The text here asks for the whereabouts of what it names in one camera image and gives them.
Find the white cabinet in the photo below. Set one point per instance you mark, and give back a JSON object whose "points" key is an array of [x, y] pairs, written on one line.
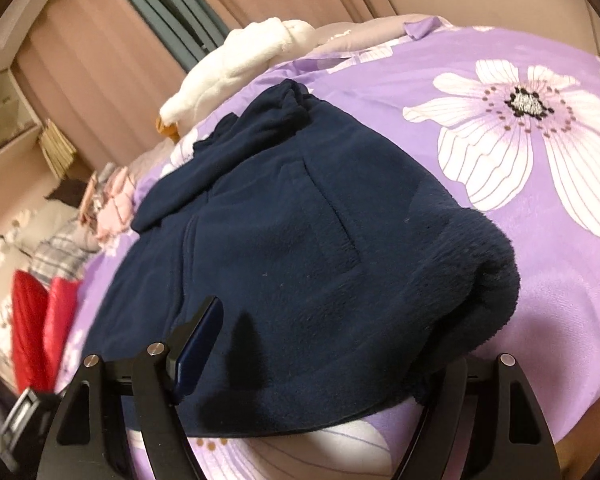
{"points": [[2, 110]]}

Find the plaid cloth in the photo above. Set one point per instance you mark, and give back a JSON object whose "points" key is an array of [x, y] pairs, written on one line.
{"points": [[65, 255]]}

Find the black plastic object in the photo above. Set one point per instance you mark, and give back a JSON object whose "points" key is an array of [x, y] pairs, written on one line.
{"points": [[27, 425]]}

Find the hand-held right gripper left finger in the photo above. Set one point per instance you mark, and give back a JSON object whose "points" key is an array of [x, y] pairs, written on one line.
{"points": [[200, 347]]}

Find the stack of books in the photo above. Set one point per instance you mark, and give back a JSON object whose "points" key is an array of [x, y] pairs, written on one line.
{"points": [[57, 147]]}

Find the mauve pillow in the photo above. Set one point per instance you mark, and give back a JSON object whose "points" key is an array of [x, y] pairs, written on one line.
{"points": [[360, 35]]}

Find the red jacket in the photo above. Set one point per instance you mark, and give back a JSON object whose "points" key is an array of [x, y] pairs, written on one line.
{"points": [[40, 320]]}

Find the white plush toy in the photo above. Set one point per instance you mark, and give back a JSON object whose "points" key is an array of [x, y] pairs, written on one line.
{"points": [[220, 70]]}

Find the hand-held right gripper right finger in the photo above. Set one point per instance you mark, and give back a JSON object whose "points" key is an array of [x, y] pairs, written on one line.
{"points": [[450, 400]]}

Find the purple floral bedspread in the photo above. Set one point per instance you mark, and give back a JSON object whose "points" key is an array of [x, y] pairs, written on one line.
{"points": [[380, 85]]}

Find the pink clothes pile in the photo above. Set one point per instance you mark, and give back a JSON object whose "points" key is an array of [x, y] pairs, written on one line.
{"points": [[112, 200]]}

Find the grey window frame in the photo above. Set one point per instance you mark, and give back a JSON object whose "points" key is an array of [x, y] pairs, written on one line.
{"points": [[165, 5]]}

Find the navy fleece garment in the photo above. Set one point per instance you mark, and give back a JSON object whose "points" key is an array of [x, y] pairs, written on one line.
{"points": [[280, 260]]}

